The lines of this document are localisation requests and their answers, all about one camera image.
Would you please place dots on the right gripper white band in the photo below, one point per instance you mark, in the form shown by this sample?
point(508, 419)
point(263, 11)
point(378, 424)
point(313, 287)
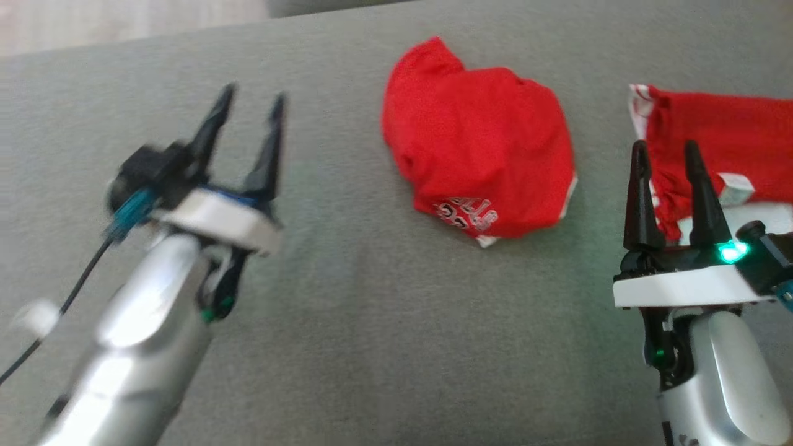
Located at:
point(681, 285)

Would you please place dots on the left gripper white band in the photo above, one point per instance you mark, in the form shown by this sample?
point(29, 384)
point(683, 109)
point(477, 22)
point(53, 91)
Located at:
point(217, 220)

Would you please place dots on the red Bulls jersey shirt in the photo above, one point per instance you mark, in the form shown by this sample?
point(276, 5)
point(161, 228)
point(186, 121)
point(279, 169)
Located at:
point(725, 136)

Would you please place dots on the red Bulls 23 shorts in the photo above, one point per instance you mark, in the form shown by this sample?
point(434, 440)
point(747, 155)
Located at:
point(483, 142)

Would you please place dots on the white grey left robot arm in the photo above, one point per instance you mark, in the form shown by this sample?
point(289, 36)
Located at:
point(142, 347)

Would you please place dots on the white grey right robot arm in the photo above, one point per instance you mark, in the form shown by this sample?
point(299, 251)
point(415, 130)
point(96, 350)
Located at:
point(718, 384)

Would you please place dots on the grey sofa seat cushion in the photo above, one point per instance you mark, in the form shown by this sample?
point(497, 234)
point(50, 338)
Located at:
point(384, 322)

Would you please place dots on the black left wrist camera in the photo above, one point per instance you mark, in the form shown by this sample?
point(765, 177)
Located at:
point(148, 176)

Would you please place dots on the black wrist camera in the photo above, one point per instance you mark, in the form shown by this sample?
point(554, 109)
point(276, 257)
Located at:
point(148, 176)
point(768, 254)

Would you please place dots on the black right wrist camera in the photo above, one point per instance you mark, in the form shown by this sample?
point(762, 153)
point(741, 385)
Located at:
point(768, 254)

